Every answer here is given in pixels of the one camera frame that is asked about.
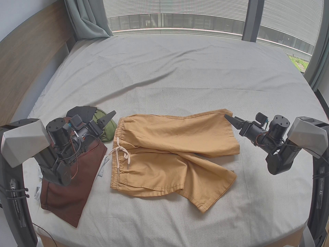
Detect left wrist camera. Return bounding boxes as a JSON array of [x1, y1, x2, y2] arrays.
[[70, 114, 85, 129]]

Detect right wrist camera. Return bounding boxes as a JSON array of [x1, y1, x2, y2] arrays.
[[254, 113, 269, 127]]

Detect green garment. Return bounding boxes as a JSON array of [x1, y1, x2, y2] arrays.
[[93, 109, 117, 142]]

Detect tan shorts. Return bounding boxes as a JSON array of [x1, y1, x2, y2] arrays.
[[109, 108, 241, 213]]

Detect blue-green curtain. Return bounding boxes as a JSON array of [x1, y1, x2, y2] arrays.
[[61, 0, 114, 41]]

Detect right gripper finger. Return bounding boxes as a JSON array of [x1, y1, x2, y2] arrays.
[[224, 114, 242, 134], [233, 116, 248, 127]]

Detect bed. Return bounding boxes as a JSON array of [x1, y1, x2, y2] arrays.
[[0, 0, 329, 247]]

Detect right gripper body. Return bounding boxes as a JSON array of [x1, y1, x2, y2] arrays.
[[239, 121, 261, 142]]

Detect black garment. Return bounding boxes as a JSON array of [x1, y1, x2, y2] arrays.
[[66, 106, 98, 123]]

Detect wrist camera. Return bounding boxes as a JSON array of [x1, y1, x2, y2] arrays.
[[254, 113, 269, 127], [70, 114, 85, 129]]

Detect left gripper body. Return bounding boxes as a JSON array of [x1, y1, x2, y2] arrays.
[[83, 119, 105, 142]]

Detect brown garment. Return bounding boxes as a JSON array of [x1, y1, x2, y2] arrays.
[[40, 116, 108, 228]]

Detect black cable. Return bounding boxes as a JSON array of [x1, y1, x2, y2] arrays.
[[32, 216, 56, 247]]

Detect window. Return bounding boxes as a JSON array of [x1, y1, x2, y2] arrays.
[[99, 0, 329, 90]]

